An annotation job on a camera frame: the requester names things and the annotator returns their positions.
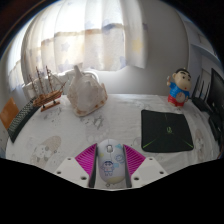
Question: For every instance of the large white conch shell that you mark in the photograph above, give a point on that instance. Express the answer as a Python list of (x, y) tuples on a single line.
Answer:
[(86, 95)]

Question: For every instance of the black router with antennas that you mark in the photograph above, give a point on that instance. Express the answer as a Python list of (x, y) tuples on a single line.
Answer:
[(201, 102)]

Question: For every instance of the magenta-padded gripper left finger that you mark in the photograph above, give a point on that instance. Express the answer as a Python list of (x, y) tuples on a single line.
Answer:
[(85, 161)]

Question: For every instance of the white cartoon-print computer mouse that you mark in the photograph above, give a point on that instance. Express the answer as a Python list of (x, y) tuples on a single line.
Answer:
[(111, 161)]

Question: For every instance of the white cartoon-print tablecloth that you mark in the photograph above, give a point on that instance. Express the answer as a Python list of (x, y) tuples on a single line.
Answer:
[(66, 130)]

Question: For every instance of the black computer monitor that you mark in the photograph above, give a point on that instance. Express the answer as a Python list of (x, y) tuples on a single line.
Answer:
[(218, 96)]

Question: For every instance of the black mouse pad green lines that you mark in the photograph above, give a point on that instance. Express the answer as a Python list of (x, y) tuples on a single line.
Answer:
[(165, 131)]

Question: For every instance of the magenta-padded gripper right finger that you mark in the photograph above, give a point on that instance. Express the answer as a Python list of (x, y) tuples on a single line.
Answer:
[(135, 161)]

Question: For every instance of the white star-print curtain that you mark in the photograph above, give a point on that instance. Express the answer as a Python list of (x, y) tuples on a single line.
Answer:
[(83, 33)]

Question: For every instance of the white wall shelf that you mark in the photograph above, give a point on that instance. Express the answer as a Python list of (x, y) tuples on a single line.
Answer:
[(205, 46)]

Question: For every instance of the wooden model sailing ship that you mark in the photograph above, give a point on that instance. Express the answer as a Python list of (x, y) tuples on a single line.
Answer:
[(46, 99)]

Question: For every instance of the cartoon boy figurine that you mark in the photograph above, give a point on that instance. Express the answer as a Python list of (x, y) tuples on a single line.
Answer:
[(179, 88)]

